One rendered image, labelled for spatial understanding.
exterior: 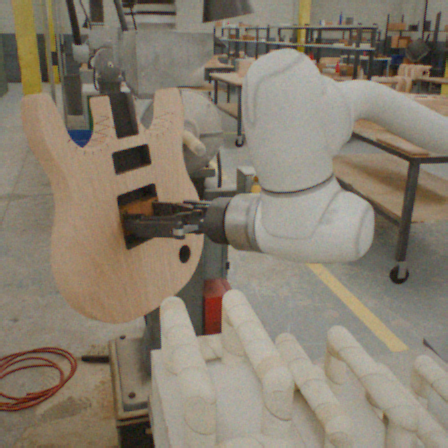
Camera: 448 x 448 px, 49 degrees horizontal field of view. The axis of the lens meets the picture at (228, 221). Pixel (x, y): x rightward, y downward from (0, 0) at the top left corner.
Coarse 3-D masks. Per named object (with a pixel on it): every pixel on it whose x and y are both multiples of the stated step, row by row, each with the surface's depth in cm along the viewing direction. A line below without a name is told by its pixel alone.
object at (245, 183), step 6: (240, 168) 160; (246, 168) 160; (252, 168) 160; (240, 174) 158; (246, 174) 154; (252, 174) 154; (240, 180) 158; (246, 180) 154; (252, 180) 154; (240, 186) 159; (246, 186) 155; (252, 186) 154; (240, 192) 160; (246, 192) 155
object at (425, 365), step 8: (416, 360) 79; (424, 360) 78; (432, 360) 78; (416, 368) 79; (424, 368) 77; (432, 368) 76; (440, 368) 76; (424, 376) 77; (432, 376) 75; (440, 376) 74; (432, 384) 75; (440, 384) 74; (440, 392) 73
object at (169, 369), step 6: (162, 318) 63; (162, 324) 63; (162, 330) 64; (162, 336) 64; (162, 342) 64; (162, 348) 65; (168, 348) 64; (162, 354) 65; (168, 354) 64; (162, 360) 66; (168, 360) 65; (168, 366) 65; (174, 366) 65; (168, 372) 65; (174, 372) 65
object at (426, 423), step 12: (384, 372) 75; (396, 384) 72; (408, 396) 70; (420, 408) 68; (420, 420) 66; (432, 420) 66; (420, 432) 65; (432, 432) 64; (444, 432) 64; (432, 444) 63; (444, 444) 62
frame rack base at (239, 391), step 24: (216, 360) 69; (168, 384) 64; (216, 384) 64; (240, 384) 64; (168, 408) 60; (216, 408) 60; (240, 408) 60; (168, 432) 56; (216, 432) 56; (240, 432) 57
